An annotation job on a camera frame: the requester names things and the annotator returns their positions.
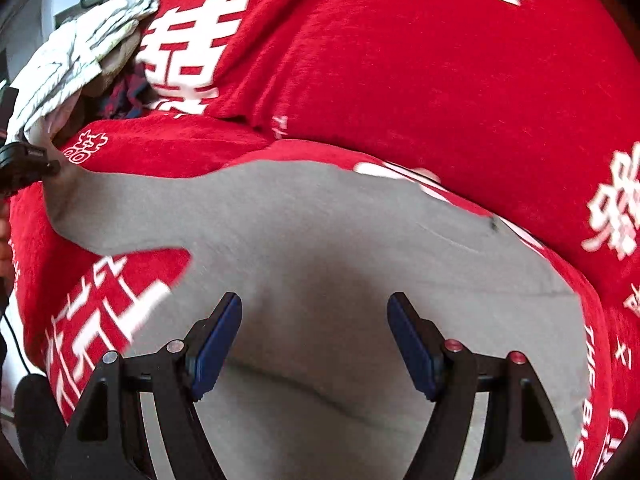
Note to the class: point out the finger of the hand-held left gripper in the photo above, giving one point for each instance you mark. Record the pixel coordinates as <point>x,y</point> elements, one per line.
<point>22,162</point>

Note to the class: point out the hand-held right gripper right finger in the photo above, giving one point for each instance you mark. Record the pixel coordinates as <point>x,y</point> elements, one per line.
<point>414,345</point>

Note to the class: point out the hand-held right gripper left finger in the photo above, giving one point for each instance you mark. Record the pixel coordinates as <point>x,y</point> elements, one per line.
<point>216,345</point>

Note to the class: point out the grey small garment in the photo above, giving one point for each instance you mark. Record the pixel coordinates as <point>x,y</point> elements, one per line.
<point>320,240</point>

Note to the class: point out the white crumpled cloth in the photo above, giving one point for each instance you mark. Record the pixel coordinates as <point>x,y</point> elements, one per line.
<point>75,55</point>

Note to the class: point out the dark plaid cloth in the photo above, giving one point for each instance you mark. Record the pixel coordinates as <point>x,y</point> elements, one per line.
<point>127,97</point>

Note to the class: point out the beige cloth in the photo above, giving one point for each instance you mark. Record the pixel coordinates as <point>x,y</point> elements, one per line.
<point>117,62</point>

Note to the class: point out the red printed sofa cover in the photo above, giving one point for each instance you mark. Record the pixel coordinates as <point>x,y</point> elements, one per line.
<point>400,70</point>

